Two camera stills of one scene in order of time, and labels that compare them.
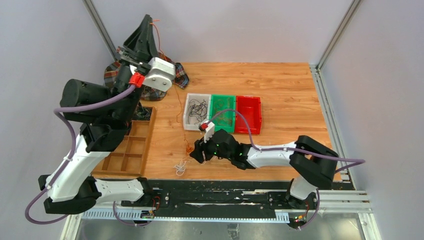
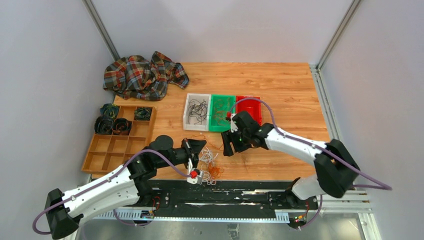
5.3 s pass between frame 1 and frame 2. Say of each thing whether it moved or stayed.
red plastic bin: stayed
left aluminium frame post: stayed
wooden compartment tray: stayed
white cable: moved
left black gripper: moved
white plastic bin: stayed
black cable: stayed
